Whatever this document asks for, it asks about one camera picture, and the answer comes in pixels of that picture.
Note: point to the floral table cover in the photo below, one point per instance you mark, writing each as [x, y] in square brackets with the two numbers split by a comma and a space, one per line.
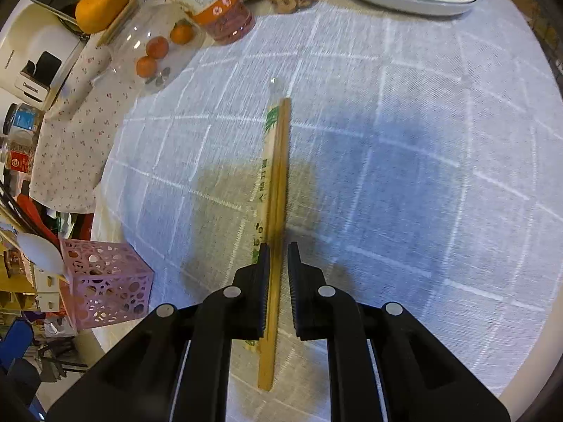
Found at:
[74, 140]

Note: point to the jar with blue label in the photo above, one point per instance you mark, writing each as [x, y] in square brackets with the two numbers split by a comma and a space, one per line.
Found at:
[24, 121]

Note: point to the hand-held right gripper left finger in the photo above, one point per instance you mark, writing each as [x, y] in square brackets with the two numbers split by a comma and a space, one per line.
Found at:
[263, 299]

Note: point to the large orange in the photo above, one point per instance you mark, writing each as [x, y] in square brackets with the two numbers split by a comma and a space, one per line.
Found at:
[103, 6]

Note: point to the jar with red contents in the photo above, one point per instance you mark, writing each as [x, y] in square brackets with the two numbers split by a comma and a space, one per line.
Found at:
[211, 9]

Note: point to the glass jar with small oranges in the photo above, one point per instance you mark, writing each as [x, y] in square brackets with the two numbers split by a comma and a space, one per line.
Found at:
[145, 52]

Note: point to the red plastic spoon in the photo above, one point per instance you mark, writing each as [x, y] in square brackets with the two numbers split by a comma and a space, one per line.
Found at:
[31, 209]

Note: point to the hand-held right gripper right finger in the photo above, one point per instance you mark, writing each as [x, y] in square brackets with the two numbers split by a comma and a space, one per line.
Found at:
[295, 299]

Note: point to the white air fryer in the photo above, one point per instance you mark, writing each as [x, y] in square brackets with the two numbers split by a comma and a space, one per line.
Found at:
[31, 44]

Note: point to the white plastic spoon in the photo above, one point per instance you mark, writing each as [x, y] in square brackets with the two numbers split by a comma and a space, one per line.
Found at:
[37, 250]

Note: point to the pink perforated utensil holder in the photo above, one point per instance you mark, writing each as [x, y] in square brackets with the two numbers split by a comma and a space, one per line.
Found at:
[105, 281]

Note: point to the paper-wrapped chopsticks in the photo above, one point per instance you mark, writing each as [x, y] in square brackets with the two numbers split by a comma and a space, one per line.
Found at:
[264, 162]

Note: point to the jar with red label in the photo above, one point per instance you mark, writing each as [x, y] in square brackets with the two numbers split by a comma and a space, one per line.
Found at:
[17, 156]

